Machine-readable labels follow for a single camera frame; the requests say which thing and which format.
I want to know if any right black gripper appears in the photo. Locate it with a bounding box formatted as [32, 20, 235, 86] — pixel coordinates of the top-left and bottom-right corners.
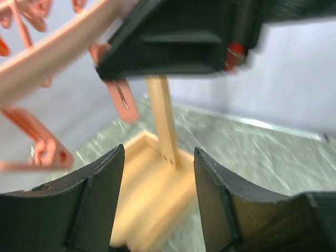
[258, 0, 336, 27]

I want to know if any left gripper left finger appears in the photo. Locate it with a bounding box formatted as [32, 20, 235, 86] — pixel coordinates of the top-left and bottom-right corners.
[1, 145, 125, 252]

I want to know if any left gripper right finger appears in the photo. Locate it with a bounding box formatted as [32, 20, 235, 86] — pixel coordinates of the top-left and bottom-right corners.
[194, 148, 335, 251]

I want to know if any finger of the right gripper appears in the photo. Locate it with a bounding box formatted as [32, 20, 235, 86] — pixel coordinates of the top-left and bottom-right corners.
[97, 1, 261, 80]

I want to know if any pink round clip hanger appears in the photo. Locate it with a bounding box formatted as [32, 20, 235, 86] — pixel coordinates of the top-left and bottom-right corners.
[1, 1, 135, 172]

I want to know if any wooden hanging rack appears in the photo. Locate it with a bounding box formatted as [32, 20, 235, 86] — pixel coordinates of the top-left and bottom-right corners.
[110, 76, 196, 251]

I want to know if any aluminium mounting rail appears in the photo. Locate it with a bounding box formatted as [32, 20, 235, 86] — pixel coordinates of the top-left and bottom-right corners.
[173, 103, 335, 143]

